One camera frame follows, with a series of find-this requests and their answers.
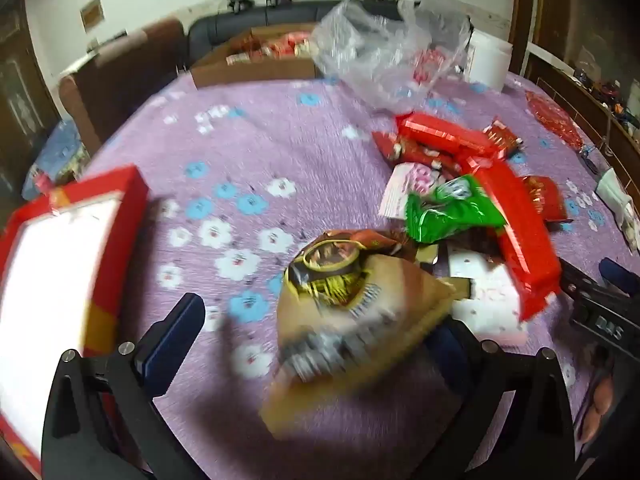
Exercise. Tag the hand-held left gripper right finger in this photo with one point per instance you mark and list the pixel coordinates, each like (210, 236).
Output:
(452, 360)

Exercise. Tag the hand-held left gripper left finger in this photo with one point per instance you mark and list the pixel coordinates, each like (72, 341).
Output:
(165, 352)

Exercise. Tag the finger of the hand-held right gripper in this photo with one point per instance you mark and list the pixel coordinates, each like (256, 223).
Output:
(620, 275)
(577, 282)

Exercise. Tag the long red snack packet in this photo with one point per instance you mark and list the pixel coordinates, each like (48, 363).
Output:
(520, 230)
(440, 132)

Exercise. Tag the tan snack bag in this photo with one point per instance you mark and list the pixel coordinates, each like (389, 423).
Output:
(360, 320)

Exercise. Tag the red gift box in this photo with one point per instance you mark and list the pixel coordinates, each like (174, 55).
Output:
(50, 285)

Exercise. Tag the green snack packet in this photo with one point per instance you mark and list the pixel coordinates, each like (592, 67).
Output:
(450, 215)

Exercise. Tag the pink white snack packet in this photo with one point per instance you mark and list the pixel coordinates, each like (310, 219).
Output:
(405, 187)

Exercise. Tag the small red ridged snack packet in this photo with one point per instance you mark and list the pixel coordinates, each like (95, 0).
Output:
(415, 152)

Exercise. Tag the pile of red snacks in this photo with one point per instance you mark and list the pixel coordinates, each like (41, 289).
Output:
(280, 47)

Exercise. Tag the person's right hand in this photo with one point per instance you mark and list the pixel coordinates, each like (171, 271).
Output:
(600, 395)

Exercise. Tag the white paper packet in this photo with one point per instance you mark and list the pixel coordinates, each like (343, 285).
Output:
(617, 200)

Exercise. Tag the white dotted snack packet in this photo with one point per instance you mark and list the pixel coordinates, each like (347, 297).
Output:
(490, 285)

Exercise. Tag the red patterned paper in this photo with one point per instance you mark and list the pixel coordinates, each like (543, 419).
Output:
(555, 120)

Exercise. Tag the purple floral tablecloth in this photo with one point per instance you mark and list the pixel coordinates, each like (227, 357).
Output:
(250, 130)

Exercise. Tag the white plastic jar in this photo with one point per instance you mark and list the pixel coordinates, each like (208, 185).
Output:
(492, 60)

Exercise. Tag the wooden glass cabinet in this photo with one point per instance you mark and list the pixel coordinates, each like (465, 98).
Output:
(570, 10)

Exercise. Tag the brown armchair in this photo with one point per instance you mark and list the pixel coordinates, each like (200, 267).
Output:
(125, 85)

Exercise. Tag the cardboard tray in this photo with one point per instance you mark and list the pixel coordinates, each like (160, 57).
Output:
(250, 74)

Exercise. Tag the clear plastic bag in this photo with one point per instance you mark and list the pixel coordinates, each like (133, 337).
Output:
(370, 60)

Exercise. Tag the black leather sofa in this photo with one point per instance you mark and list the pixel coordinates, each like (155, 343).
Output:
(225, 30)

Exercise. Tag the small framed sign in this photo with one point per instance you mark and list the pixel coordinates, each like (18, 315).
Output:
(92, 14)

